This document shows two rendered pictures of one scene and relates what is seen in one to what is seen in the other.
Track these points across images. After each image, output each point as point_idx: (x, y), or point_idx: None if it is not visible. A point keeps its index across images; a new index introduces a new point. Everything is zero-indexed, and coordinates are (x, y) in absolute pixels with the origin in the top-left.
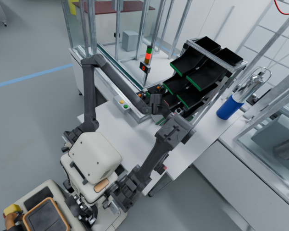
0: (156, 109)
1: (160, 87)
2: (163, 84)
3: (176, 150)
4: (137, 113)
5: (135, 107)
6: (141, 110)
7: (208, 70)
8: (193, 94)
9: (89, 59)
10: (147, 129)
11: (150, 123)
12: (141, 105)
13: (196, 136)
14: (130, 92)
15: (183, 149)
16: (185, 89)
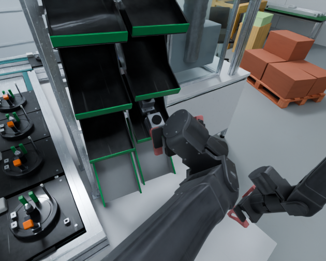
0: (220, 144)
1: (10, 160)
2: (82, 117)
3: (180, 170)
4: (88, 243)
5: (61, 249)
6: (233, 192)
7: None
8: (141, 68)
9: None
10: (129, 221)
11: (112, 212)
12: (222, 187)
13: None
14: (188, 228)
15: (176, 158)
16: (127, 74)
